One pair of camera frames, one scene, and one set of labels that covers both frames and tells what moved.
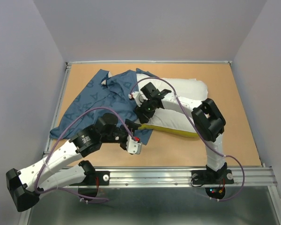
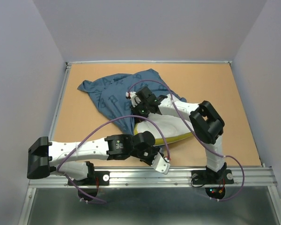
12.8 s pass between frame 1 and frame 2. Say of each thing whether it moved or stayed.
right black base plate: stayed
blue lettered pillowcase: moved
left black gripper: moved
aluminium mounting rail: stayed
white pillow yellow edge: moved
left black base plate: stayed
